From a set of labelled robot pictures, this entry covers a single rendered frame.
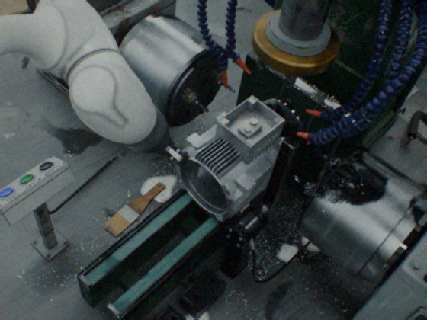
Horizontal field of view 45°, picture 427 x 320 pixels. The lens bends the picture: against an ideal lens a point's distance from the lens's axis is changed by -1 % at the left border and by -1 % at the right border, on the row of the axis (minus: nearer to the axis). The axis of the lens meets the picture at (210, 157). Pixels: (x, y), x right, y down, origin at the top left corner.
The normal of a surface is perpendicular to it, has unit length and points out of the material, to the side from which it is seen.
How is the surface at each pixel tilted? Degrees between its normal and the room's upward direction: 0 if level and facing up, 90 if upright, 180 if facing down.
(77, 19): 27
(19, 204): 61
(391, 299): 90
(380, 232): 43
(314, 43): 0
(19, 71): 0
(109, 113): 84
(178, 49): 13
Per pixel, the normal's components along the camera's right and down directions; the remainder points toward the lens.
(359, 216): -0.39, -0.06
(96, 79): -0.11, -0.29
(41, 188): 0.69, 0.22
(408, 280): -0.67, 0.55
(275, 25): 0.11, -0.60
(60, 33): 0.03, 0.05
